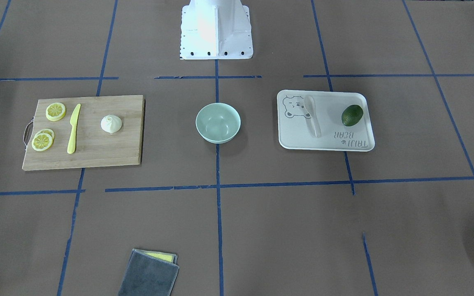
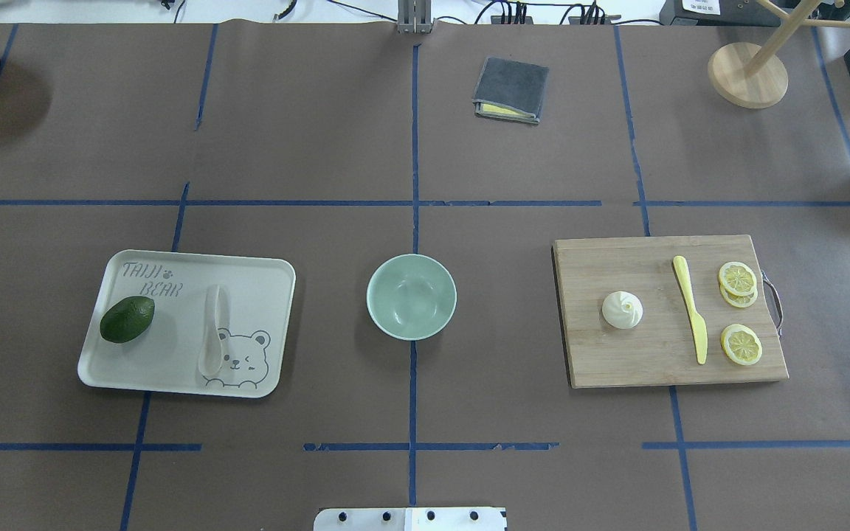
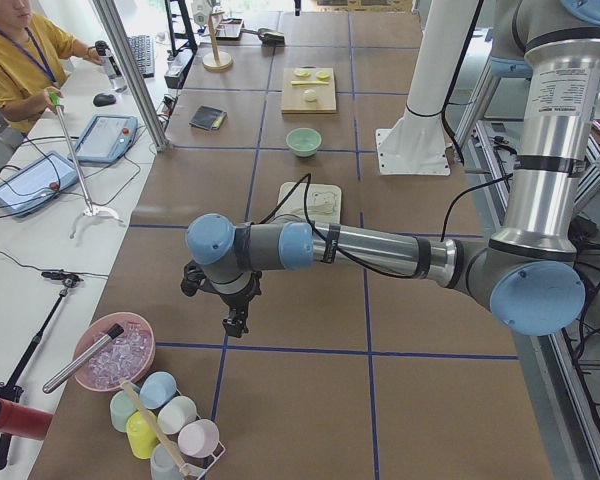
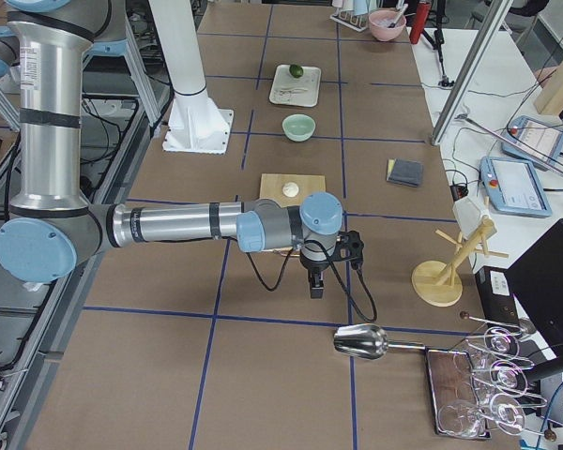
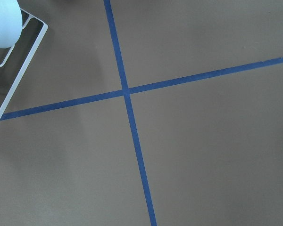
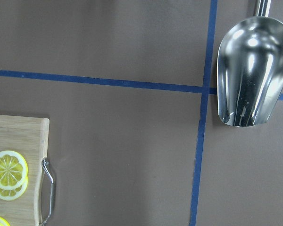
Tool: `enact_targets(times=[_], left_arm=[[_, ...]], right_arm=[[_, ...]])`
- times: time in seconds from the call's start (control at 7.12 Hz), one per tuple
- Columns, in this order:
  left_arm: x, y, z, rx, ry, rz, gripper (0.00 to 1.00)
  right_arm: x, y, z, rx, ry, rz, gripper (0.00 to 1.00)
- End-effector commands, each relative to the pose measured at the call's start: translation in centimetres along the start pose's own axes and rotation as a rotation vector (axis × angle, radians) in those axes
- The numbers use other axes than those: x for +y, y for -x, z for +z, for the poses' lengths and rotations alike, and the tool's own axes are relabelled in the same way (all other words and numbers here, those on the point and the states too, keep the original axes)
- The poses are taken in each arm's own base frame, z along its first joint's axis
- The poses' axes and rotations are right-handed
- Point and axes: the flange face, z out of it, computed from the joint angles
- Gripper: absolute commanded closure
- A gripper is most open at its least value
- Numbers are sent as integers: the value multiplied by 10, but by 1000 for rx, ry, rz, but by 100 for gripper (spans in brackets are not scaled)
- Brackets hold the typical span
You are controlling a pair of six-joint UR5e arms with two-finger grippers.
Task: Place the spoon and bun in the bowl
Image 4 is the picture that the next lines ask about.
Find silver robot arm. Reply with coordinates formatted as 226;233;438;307
0;1;342;298

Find wooden mug tree stand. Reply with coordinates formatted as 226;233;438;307
411;215;509;308

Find cream bear serving tray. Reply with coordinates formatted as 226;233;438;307
269;64;322;108

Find blue teach pendant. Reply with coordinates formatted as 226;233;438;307
501;115;563;168
479;157;553;218

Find black glass rack tray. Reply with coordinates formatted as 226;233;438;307
424;348;478;437

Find white steamed bun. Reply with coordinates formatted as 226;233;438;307
281;182;299;198

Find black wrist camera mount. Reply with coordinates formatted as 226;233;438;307
334;231;364;271

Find black camera tripod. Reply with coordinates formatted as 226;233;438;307
421;0;455;88

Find pink mixing bowl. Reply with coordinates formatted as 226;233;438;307
368;9;406;42

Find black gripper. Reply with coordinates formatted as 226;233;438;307
299;247;329;299

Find yellow sponge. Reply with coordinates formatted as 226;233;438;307
386;158;395;180

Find metal scoop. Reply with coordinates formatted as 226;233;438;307
333;323;426;360

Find bamboo cutting board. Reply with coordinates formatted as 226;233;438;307
255;173;326;250

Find mint green bowl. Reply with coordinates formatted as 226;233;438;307
281;113;316;143

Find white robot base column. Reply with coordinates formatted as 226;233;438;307
150;0;234;155

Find aluminium frame post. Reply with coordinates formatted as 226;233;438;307
431;0;513;145

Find white dish rack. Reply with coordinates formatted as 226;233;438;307
329;0;380;32

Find red bottle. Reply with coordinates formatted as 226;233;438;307
409;0;431;45

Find clear wine glass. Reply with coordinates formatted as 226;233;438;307
465;326;520;369
471;360;528;402
436;394;525;440

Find grey folded cloth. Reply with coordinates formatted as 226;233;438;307
387;159;423;188

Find green avocado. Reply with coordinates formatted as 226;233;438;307
288;65;304;79

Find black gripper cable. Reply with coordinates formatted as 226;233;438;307
247;238;378;323

